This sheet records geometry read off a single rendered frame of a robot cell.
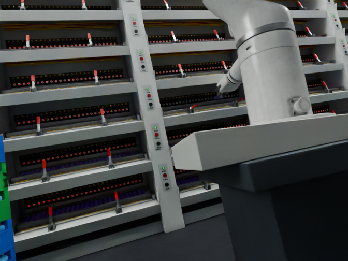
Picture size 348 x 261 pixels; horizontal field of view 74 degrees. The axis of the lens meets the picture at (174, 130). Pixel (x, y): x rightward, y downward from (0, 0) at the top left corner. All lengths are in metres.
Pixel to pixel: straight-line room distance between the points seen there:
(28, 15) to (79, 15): 0.22
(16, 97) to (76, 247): 0.67
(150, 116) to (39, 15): 0.69
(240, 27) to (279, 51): 0.10
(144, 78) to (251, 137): 0.89
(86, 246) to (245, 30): 0.99
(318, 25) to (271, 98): 1.66
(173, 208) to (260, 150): 0.81
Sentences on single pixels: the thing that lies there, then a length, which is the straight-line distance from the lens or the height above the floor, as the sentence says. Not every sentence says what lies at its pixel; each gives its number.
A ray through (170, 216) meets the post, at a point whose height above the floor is 0.06.
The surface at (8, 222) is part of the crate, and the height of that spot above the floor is 0.23.
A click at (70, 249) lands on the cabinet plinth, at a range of 1.15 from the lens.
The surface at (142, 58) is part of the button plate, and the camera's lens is 1.21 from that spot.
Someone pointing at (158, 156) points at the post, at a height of 0.34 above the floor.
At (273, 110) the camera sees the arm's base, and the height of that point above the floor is 0.36.
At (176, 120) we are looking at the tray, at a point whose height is 0.50.
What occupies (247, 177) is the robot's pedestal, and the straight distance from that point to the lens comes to 0.32.
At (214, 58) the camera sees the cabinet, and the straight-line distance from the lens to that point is 1.60.
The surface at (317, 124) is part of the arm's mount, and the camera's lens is 0.40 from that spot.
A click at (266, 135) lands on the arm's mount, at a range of 0.36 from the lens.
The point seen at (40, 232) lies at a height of 0.14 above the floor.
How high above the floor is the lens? 0.30
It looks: 8 degrees up
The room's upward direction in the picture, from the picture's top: 12 degrees counter-clockwise
